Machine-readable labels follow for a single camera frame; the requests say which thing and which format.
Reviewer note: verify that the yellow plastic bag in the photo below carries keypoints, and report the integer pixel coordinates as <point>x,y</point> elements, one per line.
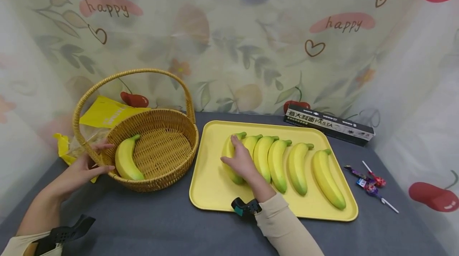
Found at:
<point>104,114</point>

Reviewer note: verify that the red wrapped lollipop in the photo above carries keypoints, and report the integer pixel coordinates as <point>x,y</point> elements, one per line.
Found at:
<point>378,179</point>

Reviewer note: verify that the person's right hand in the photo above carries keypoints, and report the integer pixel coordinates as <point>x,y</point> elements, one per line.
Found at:
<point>244,164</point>

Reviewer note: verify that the person's left forearm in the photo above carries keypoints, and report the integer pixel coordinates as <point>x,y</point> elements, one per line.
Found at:
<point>37,216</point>

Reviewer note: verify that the long black cardboard box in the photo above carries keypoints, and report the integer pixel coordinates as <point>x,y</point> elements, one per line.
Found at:
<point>322,122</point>

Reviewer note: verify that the purple wrapped candy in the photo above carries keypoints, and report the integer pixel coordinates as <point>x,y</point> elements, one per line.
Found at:
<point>355,173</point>

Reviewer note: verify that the yellow plastic tray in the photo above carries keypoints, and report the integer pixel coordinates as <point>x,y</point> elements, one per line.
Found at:
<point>211,184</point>

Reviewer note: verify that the row of yellow bananas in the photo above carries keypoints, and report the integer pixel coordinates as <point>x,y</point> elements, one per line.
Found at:
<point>297,168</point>

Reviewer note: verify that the person's left hand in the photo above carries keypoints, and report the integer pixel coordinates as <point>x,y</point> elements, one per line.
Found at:
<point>77,174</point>

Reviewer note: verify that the yellow toy banana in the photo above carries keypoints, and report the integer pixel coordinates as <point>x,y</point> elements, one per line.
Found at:
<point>226,150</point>
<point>125,160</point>

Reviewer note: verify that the person's right forearm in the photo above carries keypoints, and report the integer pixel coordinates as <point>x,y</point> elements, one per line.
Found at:
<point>283,224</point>

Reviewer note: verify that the blue purple wrapped lollipop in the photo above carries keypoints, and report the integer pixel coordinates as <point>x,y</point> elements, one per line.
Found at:
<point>371,189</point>

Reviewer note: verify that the person's left thumb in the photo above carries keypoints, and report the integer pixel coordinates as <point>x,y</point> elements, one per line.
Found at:
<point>104,169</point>

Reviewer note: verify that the person's right thumb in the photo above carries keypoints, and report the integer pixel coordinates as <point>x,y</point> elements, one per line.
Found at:
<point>228,161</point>

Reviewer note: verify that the person's left index finger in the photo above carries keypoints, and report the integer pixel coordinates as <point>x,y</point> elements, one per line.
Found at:
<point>103,146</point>

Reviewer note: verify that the person's right index finger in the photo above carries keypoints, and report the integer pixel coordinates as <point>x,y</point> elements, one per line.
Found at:
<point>235,144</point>

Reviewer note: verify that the black wrist band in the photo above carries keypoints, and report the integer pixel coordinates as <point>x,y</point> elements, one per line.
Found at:
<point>245,208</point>
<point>64,234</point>

